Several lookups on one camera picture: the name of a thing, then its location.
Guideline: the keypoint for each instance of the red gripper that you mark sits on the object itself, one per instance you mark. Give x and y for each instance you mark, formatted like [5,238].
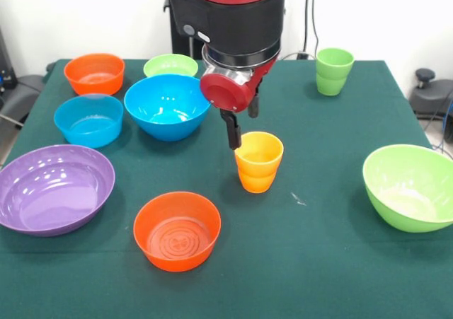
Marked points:
[223,92]

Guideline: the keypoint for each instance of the orange-yellow stepped cup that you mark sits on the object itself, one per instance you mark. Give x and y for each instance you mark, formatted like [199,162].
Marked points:
[260,177]

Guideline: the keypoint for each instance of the orange bowl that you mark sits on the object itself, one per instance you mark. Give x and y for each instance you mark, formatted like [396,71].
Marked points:
[93,82]
[177,248]

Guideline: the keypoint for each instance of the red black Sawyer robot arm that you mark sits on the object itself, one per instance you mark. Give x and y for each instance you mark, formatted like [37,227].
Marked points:
[240,18]

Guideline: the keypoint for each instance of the large blue bowl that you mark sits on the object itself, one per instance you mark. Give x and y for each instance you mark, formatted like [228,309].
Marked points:
[168,121]

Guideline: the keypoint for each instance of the small light green bowl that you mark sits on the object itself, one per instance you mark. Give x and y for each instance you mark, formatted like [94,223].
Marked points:
[170,66]

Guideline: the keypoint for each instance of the green stepped cup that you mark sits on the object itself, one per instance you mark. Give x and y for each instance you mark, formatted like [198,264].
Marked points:
[334,71]

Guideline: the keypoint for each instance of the dark green tablecloth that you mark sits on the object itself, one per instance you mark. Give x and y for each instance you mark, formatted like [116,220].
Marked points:
[283,262]

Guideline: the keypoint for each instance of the small blue bowl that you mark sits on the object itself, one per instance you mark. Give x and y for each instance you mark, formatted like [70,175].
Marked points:
[88,131]

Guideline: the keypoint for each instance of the large green bowl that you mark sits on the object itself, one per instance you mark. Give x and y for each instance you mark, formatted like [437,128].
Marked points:
[407,198]

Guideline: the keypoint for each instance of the grey stand base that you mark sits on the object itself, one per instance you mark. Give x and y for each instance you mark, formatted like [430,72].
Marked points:
[21,92]
[431,99]

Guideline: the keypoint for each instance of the purple bowl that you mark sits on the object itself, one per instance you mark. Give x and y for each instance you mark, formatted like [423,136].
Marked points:
[53,198]

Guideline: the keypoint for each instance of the black device with blue light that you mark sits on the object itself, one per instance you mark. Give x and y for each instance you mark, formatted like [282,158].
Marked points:
[7,71]

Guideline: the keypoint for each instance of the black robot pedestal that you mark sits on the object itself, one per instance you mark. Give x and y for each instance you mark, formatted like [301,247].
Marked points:
[180,46]

